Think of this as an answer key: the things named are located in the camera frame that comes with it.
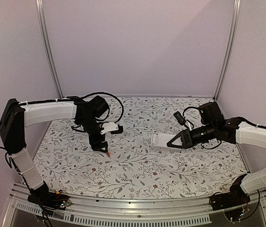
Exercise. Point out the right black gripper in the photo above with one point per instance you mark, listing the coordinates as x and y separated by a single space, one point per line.
188 136

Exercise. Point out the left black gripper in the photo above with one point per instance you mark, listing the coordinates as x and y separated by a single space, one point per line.
94 141

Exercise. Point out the white remote control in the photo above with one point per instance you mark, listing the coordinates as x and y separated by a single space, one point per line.
161 139

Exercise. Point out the white battery cover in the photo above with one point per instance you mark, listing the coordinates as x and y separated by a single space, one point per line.
138 143

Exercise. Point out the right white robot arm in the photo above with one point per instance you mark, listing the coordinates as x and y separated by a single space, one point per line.
236 130

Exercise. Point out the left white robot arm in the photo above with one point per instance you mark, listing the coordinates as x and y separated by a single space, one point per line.
16 117

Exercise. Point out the floral patterned table mat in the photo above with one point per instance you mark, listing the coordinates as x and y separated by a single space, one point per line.
66 161

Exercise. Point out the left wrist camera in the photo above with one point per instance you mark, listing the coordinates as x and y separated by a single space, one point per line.
111 127

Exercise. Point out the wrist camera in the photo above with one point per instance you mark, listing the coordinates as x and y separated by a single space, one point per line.
179 117
111 127

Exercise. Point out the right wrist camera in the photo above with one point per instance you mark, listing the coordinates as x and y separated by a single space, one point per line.
179 117

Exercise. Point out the front aluminium rail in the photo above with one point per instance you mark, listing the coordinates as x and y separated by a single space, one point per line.
102 212

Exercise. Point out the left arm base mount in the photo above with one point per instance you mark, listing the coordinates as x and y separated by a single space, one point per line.
52 200

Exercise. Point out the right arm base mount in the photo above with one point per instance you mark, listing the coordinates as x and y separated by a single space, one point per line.
234 197

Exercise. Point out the right aluminium frame post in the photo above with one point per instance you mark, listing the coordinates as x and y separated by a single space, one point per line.
229 47

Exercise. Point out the aluminium frame post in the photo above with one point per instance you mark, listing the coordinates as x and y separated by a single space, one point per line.
47 47
229 47

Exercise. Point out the left aluminium frame post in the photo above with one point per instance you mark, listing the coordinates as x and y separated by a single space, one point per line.
47 47

